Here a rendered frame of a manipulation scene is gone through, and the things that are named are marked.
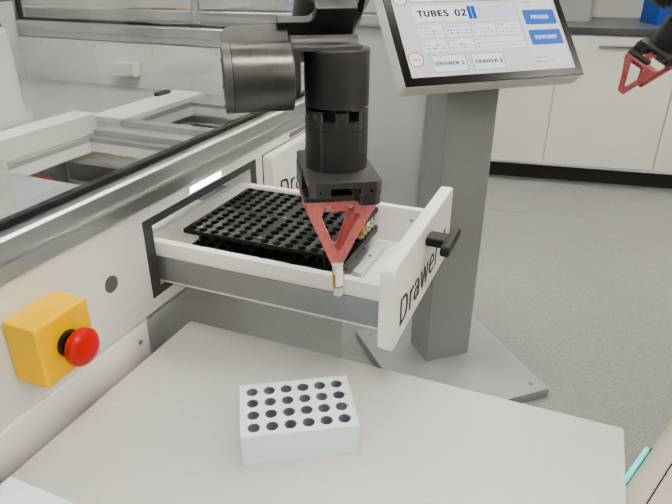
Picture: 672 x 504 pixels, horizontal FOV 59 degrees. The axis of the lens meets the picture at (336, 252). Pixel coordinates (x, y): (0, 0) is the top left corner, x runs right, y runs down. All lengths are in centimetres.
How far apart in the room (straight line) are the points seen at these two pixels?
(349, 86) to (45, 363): 40
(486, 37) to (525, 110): 216
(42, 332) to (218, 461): 22
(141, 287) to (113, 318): 6
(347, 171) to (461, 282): 140
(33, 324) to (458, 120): 129
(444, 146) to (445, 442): 112
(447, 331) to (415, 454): 133
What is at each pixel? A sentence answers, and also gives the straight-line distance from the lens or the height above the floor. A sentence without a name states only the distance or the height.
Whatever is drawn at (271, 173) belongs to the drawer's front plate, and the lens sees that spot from 104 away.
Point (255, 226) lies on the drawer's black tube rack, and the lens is 83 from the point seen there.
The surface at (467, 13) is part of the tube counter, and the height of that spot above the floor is 111.
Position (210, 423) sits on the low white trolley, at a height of 76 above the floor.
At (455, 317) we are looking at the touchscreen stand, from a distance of 196.
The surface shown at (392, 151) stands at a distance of 255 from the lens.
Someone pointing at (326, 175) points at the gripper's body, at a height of 106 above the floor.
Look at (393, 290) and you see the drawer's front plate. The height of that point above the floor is 90.
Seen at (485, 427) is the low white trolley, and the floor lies 76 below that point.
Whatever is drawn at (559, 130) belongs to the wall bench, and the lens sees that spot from 382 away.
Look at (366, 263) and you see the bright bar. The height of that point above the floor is 85.
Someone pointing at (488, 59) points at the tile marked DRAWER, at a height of 101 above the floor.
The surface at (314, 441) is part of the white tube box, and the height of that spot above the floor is 78.
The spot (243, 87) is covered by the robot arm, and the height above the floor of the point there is 114.
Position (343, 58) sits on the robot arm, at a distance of 51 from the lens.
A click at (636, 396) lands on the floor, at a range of 214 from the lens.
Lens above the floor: 123
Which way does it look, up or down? 26 degrees down
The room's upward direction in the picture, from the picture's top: straight up
